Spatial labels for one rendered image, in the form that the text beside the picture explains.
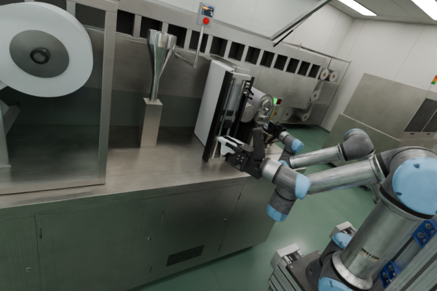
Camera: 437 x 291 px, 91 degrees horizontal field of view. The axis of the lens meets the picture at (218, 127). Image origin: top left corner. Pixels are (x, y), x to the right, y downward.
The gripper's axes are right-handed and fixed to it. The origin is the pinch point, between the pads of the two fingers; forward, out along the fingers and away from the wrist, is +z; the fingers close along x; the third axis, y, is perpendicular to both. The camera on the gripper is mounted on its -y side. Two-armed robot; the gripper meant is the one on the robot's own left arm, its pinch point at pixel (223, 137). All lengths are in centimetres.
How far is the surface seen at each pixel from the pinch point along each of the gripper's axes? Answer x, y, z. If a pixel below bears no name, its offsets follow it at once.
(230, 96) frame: 28.6, -12.0, 18.0
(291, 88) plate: 134, -27, 16
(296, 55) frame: 121, -54, 20
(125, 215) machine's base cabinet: -13, 53, 27
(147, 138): 11, 27, 50
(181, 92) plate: 43, 1, 62
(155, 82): 8, -6, 52
